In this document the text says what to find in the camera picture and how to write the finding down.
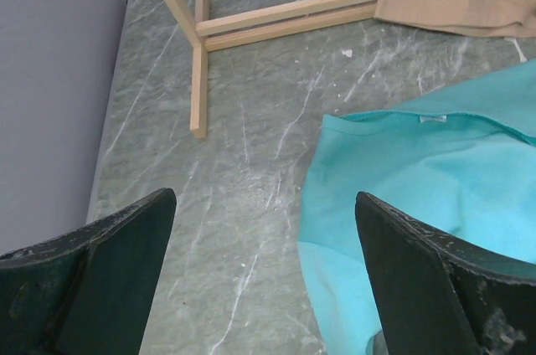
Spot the wooden clothes rack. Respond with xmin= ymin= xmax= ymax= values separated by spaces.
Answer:
xmin=163 ymin=0 xmax=378 ymax=139

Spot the teal t shirt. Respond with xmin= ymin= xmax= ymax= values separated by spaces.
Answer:
xmin=298 ymin=61 xmax=535 ymax=354

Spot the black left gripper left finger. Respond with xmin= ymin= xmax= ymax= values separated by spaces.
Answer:
xmin=1 ymin=188 xmax=177 ymax=354

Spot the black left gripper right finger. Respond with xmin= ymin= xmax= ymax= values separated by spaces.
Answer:
xmin=355 ymin=192 xmax=535 ymax=354

